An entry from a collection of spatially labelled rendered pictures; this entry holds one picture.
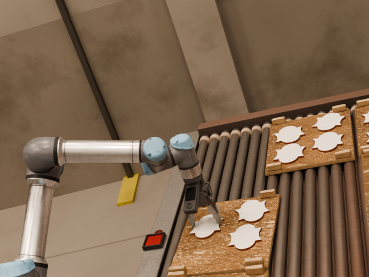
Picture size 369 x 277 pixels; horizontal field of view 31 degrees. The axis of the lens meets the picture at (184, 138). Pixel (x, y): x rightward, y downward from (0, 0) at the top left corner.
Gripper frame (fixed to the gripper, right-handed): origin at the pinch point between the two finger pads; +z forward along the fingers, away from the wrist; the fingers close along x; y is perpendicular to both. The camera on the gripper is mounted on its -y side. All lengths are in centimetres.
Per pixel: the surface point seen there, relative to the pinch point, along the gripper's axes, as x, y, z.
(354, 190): -53, 14, 2
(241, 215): -12.9, 3.7, -0.2
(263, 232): -22.1, -7.1, 1.3
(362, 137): -56, 48, -2
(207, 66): 48, 213, 9
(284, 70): 2, 232, 29
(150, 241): 22.1, -3.1, 1.9
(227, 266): -11.5, -23.0, 2.3
